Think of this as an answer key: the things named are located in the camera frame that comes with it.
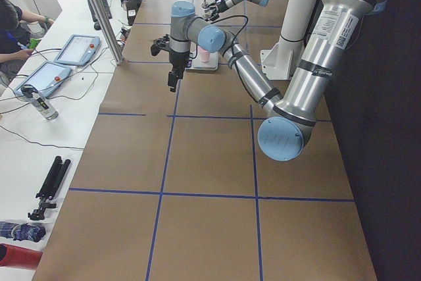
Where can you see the seated person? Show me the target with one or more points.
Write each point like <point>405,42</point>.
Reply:
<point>15,38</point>

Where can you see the pink cup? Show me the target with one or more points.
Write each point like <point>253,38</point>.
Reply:
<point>204,55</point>

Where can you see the clear water bottle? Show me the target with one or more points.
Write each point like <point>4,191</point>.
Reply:
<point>41,104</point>

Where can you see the teach pendant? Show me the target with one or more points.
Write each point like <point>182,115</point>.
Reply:
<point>46,78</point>
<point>78,50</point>

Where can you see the clear glass sauce bottle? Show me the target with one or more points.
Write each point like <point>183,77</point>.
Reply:
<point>207,10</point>

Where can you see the black keyboard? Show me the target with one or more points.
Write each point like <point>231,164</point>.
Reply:
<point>106,7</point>

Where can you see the blue folded umbrella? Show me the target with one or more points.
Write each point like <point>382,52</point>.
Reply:
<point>22,232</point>

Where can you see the aluminium frame post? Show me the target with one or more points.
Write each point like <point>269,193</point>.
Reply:
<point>107,30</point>

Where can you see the black folded tripod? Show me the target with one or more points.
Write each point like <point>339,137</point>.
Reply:
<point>50,187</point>

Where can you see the red cylinder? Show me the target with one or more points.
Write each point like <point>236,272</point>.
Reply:
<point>19,257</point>

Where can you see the lower teach pendant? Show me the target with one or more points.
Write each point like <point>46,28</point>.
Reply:
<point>46,78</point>

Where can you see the silver kitchen scale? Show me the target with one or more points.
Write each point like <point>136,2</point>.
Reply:
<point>212,65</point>

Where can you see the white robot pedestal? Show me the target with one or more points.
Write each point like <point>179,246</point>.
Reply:
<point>280,62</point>

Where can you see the brown paper table cover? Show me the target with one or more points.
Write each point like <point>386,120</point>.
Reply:
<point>174,186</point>

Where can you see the upper teach pendant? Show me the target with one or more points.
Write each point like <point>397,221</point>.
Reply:
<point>78,50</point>

